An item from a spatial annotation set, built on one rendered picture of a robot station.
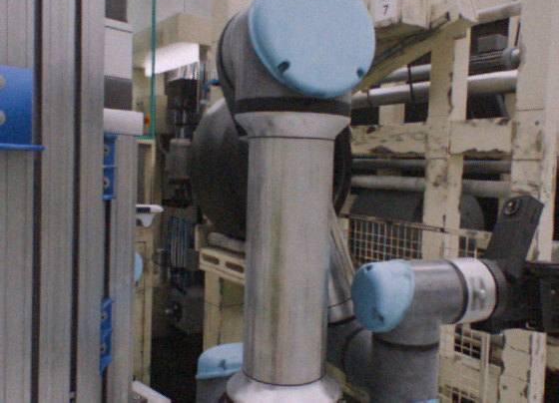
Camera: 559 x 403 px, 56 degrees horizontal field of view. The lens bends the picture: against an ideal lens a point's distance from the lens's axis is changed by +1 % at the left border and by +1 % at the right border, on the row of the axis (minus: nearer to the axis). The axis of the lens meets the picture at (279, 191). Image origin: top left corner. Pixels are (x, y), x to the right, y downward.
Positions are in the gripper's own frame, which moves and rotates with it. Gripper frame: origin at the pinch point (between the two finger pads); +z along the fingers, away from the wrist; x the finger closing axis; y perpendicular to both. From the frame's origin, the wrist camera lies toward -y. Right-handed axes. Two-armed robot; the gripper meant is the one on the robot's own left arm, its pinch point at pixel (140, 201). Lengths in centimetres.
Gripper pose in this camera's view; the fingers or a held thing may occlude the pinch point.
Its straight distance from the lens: 151.2
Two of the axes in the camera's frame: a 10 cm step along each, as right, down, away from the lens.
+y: -1.6, 9.8, 0.9
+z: 3.0, -0.4, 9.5
